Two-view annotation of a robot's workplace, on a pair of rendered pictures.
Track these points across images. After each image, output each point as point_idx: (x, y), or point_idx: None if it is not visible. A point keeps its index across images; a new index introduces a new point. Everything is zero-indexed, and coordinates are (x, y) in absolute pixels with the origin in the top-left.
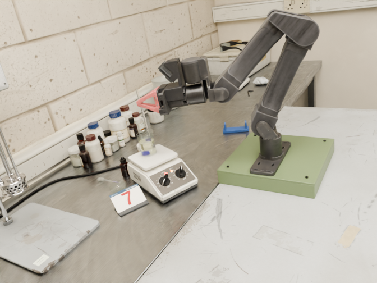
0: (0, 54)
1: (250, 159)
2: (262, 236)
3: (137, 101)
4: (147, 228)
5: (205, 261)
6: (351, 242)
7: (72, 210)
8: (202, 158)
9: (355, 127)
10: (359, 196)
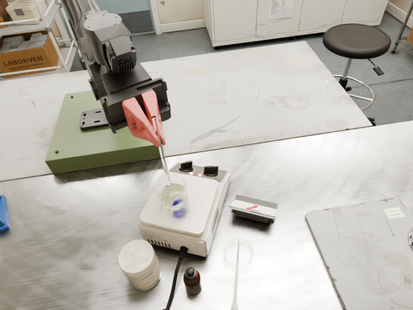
0: None
1: (127, 128)
2: (221, 99)
3: (163, 135)
4: (270, 166)
5: (268, 112)
6: (198, 69)
7: (320, 280)
8: (106, 206)
9: (8, 107)
10: None
